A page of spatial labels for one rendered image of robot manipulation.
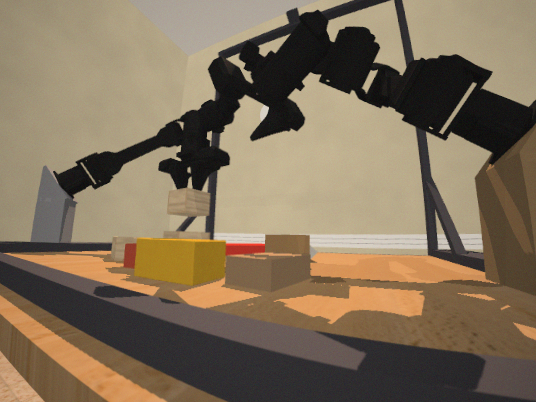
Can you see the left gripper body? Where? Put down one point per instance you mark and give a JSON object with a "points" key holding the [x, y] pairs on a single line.
{"points": [[277, 80]]}

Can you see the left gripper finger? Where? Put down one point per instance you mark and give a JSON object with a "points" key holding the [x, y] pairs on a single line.
{"points": [[270, 125], [225, 110]]}

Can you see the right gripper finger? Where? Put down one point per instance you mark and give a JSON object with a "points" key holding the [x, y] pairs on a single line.
{"points": [[199, 174], [179, 177]]}

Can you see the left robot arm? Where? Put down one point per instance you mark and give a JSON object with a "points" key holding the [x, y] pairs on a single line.
{"points": [[429, 94]]}

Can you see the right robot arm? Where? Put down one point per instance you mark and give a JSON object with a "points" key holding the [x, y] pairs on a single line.
{"points": [[103, 166]]}

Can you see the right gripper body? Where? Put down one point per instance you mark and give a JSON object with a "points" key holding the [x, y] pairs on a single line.
{"points": [[193, 141]]}

